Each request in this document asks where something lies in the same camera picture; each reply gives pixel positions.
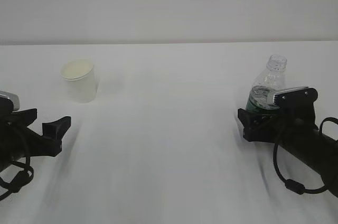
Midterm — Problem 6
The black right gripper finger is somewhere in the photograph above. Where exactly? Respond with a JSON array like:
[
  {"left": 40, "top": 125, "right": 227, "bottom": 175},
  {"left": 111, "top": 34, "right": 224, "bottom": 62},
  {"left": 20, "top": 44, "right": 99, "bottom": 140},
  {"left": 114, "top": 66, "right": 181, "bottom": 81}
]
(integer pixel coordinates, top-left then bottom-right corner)
[{"left": 237, "top": 108, "right": 267, "bottom": 139}]

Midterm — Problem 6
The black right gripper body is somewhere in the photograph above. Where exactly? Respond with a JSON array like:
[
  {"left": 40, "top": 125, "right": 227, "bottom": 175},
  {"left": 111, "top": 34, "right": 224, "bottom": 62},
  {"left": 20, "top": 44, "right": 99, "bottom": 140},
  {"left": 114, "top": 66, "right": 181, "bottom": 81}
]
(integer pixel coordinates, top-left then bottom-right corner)
[{"left": 246, "top": 113, "right": 321, "bottom": 155}]

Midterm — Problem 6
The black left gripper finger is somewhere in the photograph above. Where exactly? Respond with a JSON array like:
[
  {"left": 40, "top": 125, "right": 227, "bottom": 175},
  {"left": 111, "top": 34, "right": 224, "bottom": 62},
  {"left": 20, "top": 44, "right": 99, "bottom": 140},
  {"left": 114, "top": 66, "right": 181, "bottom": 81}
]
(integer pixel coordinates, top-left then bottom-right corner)
[
  {"left": 42, "top": 116, "right": 71, "bottom": 145},
  {"left": 12, "top": 108, "right": 37, "bottom": 126}
]

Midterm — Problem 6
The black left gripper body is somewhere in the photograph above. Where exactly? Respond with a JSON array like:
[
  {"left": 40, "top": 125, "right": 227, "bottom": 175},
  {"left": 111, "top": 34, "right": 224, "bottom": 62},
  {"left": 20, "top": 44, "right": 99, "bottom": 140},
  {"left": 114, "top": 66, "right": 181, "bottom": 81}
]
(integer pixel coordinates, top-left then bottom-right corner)
[{"left": 1, "top": 123, "right": 62, "bottom": 162}]

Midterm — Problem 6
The clear water bottle green label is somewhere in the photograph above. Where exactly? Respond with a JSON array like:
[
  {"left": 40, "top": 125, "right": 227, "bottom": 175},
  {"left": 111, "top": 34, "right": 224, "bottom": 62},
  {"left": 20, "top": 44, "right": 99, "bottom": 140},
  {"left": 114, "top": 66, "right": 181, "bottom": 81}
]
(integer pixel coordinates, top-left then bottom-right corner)
[{"left": 246, "top": 55, "right": 287, "bottom": 115}]

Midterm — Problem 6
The white paper cup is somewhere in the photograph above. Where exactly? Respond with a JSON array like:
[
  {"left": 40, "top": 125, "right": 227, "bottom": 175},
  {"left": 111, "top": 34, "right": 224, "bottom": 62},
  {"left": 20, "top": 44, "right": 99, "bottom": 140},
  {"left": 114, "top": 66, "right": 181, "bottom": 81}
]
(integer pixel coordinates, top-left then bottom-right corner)
[{"left": 61, "top": 59, "right": 97, "bottom": 103}]

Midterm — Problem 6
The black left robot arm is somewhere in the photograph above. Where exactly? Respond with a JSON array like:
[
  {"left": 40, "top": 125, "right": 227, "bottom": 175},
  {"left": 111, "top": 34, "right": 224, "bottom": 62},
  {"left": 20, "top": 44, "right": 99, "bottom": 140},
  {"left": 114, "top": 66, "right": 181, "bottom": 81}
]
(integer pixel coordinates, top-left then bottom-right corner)
[{"left": 1, "top": 108, "right": 71, "bottom": 171}]

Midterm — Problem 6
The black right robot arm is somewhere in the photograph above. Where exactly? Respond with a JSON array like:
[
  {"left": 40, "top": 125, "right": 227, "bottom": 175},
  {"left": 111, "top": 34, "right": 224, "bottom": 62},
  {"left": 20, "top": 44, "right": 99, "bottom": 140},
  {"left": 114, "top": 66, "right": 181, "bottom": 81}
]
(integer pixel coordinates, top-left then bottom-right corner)
[{"left": 237, "top": 107, "right": 337, "bottom": 196}]

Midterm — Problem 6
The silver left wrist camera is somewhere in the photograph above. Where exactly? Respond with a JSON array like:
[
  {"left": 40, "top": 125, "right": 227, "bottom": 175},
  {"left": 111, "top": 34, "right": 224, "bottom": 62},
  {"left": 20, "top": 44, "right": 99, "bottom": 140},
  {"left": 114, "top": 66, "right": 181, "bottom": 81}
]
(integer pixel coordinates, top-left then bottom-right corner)
[{"left": 0, "top": 90, "right": 20, "bottom": 111}]

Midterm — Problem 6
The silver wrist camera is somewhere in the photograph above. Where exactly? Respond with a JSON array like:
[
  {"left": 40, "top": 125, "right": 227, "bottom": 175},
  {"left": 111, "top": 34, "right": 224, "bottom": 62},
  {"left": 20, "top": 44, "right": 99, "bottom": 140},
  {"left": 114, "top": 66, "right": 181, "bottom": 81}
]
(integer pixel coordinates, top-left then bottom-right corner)
[
  {"left": 267, "top": 87, "right": 318, "bottom": 109},
  {"left": 0, "top": 90, "right": 20, "bottom": 111}
]

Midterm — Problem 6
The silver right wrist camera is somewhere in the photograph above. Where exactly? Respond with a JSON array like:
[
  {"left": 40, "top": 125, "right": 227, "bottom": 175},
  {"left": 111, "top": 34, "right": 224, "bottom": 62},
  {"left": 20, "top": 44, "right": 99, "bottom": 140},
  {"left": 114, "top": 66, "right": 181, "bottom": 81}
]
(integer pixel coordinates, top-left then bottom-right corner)
[{"left": 267, "top": 87, "right": 318, "bottom": 109}]

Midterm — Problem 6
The black right camera cable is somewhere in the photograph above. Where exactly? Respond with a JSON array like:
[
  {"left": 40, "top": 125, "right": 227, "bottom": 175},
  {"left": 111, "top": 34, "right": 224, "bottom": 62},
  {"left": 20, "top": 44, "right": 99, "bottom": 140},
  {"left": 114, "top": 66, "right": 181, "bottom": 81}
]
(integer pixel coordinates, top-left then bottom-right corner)
[{"left": 273, "top": 117, "right": 338, "bottom": 195}]

